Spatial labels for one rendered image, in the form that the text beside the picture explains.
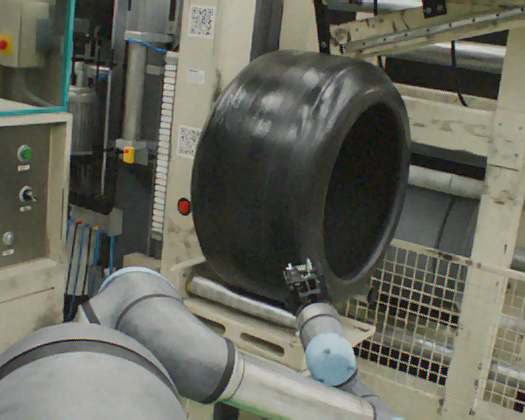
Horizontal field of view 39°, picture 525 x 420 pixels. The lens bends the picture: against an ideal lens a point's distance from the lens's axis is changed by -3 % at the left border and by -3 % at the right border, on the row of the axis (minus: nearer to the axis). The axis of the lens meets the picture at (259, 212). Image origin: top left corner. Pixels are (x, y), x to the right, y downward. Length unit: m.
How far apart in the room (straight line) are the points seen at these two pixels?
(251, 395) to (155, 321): 0.17
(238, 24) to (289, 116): 0.40
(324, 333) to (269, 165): 0.40
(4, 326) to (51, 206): 0.31
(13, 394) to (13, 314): 1.49
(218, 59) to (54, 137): 0.43
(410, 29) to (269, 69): 0.49
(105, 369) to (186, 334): 0.64
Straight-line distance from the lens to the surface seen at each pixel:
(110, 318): 1.08
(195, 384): 1.01
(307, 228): 1.51
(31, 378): 0.37
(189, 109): 1.85
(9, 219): 1.84
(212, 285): 1.78
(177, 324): 1.01
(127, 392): 0.35
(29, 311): 1.89
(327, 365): 1.22
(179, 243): 1.91
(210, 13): 1.81
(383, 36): 2.01
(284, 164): 1.48
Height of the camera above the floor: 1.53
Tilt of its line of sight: 14 degrees down
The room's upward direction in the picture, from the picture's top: 6 degrees clockwise
